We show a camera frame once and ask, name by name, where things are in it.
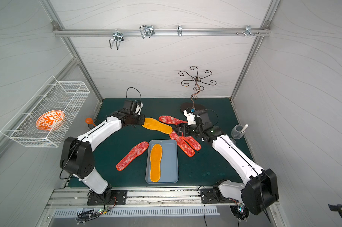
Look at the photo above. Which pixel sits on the white vent strip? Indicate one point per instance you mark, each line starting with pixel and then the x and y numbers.
pixel 176 211

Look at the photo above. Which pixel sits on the aluminium top rail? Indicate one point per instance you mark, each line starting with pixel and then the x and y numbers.
pixel 159 32

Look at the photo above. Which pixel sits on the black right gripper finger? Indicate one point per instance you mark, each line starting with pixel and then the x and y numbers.
pixel 181 131
pixel 183 126

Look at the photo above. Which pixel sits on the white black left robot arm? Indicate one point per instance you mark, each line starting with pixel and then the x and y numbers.
pixel 77 156

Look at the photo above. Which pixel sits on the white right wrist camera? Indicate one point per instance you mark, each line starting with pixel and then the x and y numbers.
pixel 190 117

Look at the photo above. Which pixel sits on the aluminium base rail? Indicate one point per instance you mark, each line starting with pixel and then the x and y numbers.
pixel 139 196

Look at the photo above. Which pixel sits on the red insole under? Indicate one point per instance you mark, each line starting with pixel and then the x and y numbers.
pixel 188 150

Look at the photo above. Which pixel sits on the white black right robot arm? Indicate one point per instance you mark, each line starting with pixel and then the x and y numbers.
pixel 259 188

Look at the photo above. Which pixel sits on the red insole top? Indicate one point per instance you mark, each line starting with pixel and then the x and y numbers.
pixel 171 120

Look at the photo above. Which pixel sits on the white wire basket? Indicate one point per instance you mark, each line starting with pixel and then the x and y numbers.
pixel 67 96

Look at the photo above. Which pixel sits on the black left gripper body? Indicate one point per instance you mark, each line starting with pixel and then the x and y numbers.
pixel 137 119

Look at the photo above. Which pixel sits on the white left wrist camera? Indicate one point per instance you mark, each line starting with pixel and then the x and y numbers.
pixel 139 106

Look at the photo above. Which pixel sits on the metal hook left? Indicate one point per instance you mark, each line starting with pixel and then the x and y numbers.
pixel 116 40

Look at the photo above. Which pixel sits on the orange patterned bowl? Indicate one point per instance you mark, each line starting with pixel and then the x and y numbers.
pixel 50 120

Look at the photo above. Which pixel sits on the metal bracket right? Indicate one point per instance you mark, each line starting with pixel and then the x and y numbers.
pixel 248 32

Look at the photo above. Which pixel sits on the clear measuring cup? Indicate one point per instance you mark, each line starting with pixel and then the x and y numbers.
pixel 238 131

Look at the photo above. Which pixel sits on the blue plastic storage tray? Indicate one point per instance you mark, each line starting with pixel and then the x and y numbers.
pixel 168 163

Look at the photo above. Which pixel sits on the red insole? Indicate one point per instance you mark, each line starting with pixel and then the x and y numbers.
pixel 171 120
pixel 192 142
pixel 136 151

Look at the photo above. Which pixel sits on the metal hook small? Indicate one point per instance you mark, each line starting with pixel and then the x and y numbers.
pixel 179 31

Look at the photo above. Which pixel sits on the metal hook middle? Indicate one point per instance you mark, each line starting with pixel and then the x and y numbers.
pixel 146 31

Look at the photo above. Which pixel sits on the bronze scroll jewelry stand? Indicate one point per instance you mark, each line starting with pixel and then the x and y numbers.
pixel 198 82

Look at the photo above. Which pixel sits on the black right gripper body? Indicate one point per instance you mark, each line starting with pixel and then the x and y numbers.
pixel 186 129

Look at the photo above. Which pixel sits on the yellow insole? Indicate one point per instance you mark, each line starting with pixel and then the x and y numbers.
pixel 155 125
pixel 155 163

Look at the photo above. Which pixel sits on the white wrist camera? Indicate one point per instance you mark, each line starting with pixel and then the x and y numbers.
pixel 190 117
pixel 139 106

